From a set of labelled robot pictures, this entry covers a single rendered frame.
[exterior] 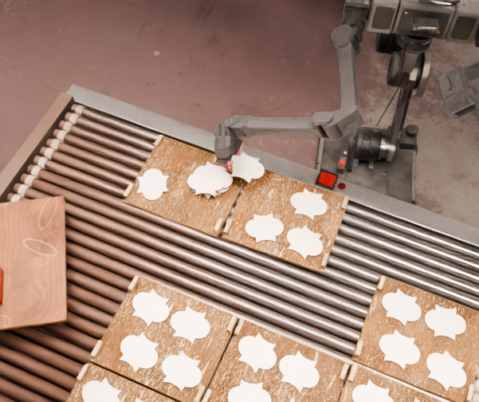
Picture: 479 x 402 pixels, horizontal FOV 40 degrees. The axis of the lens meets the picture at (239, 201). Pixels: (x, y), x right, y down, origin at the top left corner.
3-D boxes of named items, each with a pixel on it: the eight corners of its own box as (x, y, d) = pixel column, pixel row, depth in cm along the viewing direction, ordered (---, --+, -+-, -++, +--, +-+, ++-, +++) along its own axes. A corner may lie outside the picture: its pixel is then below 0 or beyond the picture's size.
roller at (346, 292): (34, 167, 273) (31, 161, 269) (497, 347, 235) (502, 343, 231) (27, 176, 271) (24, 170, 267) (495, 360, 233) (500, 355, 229)
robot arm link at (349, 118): (369, 133, 214) (359, 114, 207) (330, 144, 219) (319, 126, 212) (360, 41, 239) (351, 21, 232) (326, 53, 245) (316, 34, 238)
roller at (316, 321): (13, 195, 266) (10, 189, 262) (488, 385, 228) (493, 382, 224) (7, 205, 264) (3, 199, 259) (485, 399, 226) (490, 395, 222)
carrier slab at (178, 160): (161, 137, 276) (161, 135, 275) (250, 169, 269) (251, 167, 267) (122, 202, 260) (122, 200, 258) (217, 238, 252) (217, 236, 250)
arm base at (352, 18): (363, 29, 246) (369, 4, 235) (362, 45, 241) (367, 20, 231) (340, 26, 246) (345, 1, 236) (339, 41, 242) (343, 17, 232)
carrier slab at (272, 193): (253, 168, 269) (253, 166, 267) (348, 199, 262) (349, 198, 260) (221, 238, 252) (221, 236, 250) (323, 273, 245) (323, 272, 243)
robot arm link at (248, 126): (346, 129, 220) (334, 109, 212) (340, 143, 218) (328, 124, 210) (242, 128, 245) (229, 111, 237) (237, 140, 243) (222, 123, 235)
